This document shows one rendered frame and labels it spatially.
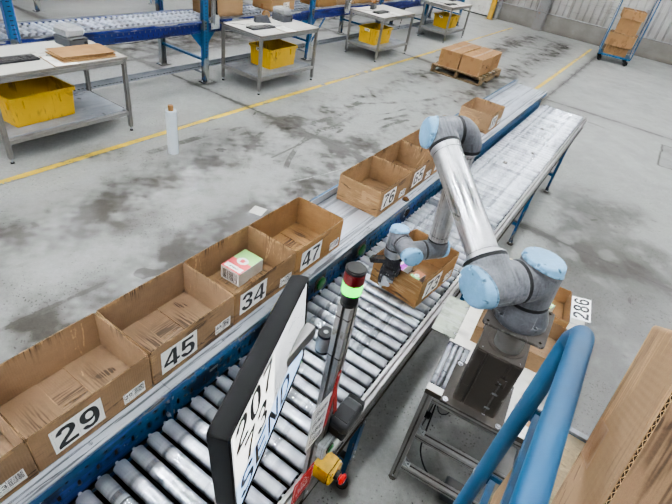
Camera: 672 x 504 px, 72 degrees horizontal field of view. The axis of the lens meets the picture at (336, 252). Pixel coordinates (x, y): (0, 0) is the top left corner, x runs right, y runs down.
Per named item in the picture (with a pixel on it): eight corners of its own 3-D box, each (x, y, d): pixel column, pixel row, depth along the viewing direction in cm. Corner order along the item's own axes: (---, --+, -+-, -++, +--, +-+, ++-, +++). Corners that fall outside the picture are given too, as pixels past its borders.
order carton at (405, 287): (414, 308, 235) (423, 283, 224) (368, 279, 248) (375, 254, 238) (451, 276, 261) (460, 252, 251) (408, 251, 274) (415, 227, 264)
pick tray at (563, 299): (561, 337, 234) (570, 323, 228) (486, 306, 245) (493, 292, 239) (564, 304, 256) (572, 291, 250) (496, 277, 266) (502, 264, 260)
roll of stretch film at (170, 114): (169, 155, 477) (166, 107, 448) (166, 150, 484) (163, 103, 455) (180, 154, 483) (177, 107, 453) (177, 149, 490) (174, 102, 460)
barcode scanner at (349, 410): (363, 416, 152) (367, 400, 145) (343, 445, 145) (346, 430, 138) (347, 405, 155) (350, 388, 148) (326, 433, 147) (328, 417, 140)
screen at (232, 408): (241, 575, 114) (229, 441, 80) (178, 554, 117) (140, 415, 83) (300, 413, 153) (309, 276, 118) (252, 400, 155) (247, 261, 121)
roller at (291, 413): (326, 450, 172) (327, 443, 169) (224, 375, 192) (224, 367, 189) (333, 441, 176) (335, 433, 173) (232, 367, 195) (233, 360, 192)
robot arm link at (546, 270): (560, 307, 160) (581, 267, 150) (520, 315, 155) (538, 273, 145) (532, 280, 172) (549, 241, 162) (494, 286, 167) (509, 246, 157)
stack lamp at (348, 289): (354, 300, 108) (359, 281, 104) (336, 290, 109) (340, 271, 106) (365, 290, 111) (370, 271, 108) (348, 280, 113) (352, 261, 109)
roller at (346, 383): (362, 404, 191) (364, 396, 188) (266, 339, 210) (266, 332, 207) (368, 396, 194) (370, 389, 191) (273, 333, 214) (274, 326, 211)
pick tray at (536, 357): (549, 380, 210) (558, 365, 204) (468, 340, 223) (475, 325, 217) (558, 342, 231) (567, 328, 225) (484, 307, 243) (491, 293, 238)
